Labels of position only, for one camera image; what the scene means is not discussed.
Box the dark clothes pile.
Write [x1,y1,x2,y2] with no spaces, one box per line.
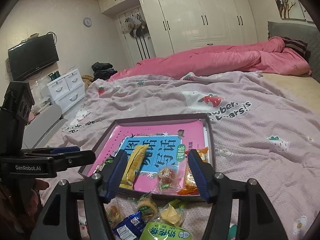
[91,62,118,80]

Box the white wardrobe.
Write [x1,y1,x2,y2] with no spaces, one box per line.
[99,0,258,65]

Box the clear plastic bags pile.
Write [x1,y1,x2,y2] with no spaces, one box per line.
[31,80,53,115]

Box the dark striped pillow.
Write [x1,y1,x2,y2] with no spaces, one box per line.
[284,38,308,55]

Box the clear brown pastry packet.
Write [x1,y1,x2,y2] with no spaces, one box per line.
[156,166,183,194]

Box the pink quilt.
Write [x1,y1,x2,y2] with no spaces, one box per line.
[106,36,313,82]

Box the beige bed sheet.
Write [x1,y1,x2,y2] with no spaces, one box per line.
[260,72,320,98]

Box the purple strawberry printed blanket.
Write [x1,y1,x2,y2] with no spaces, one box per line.
[42,71,320,240]

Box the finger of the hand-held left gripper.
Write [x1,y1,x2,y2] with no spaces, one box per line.
[54,150,96,172]
[22,146,81,157]

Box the blue cookie packet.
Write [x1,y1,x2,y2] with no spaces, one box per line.
[112,211,148,240]

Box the white drawer cabinet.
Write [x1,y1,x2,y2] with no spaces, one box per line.
[47,69,85,114]

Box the black and green pea packet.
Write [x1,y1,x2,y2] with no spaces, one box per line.
[92,155,117,174]

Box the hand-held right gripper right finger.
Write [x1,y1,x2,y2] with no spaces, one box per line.
[187,150,288,240]

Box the person's left hand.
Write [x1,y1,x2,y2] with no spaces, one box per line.
[34,179,50,192]

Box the green and yellow roll packet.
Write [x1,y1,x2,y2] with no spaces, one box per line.
[139,199,194,240]

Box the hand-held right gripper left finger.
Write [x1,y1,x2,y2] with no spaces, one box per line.
[37,150,128,240]

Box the orange cracker packet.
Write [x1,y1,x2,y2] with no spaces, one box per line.
[178,147,209,195]

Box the yellow snack bar packet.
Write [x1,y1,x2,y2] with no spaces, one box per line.
[119,145,148,189]

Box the clear pale pastry packet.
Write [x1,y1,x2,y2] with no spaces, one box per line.
[129,192,160,222]
[105,202,123,228]

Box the grey padded headboard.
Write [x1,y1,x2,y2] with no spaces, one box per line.
[267,21,320,77]

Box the dark shallow cardboard box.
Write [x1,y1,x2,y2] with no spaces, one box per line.
[77,113,217,202]

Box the pink and blue book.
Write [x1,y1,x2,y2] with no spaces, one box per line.
[94,121,209,193]

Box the black flat television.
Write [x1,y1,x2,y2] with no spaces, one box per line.
[7,34,60,82]

